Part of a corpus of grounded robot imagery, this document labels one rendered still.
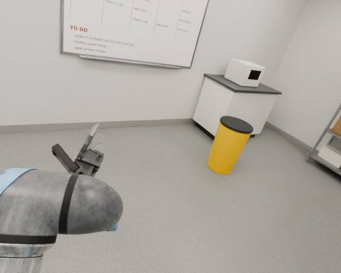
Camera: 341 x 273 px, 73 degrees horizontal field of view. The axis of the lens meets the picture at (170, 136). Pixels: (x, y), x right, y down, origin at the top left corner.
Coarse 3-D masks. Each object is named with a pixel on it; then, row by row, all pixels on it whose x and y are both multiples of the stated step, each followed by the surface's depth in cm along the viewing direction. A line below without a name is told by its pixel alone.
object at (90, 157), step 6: (90, 150) 81; (96, 150) 82; (78, 156) 78; (84, 156) 79; (90, 156) 80; (96, 156) 81; (102, 156) 81; (78, 162) 79; (84, 162) 79; (90, 162) 79; (96, 162) 79; (78, 168) 80; (84, 168) 79; (90, 168) 79; (96, 168) 81; (84, 174) 78; (90, 174) 80
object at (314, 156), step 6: (336, 114) 340; (330, 120) 347; (324, 132) 355; (330, 132) 348; (318, 144) 366; (312, 150) 371; (312, 156) 372; (318, 156) 377; (324, 162) 360; (330, 168) 352; (336, 168) 351
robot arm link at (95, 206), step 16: (80, 176) 46; (80, 192) 42; (96, 192) 44; (112, 192) 48; (80, 208) 42; (96, 208) 43; (112, 208) 47; (80, 224) 42; (96, 224) 44; (112, 224) 49
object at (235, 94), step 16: (240, 64) 344; (256, 64) 359; (208, 80) 364; (224, 80) 356; (240, 80) 346; (256, 80) 357; (208, 96) 367; (224, 96) 340; (240, 96) 336; (256, 96) 355; (272, 96) 378; (208, 112) 370; (224, 112) 342; (240, 112) 355; (256, 112) 377; (208, 128) 372; (256, 128) 403
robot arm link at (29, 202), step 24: (24, 168) 45; (0, 192) 39; (24, 192) 40; (48, 192) 41; (72, 192) 42; (0, 216) 38; (24, 216) 39; (48, 216) 40; (0, 240) 37; (24, 240) 38; (48, 240) 41; (0, 264) 37; (24, 264) 38
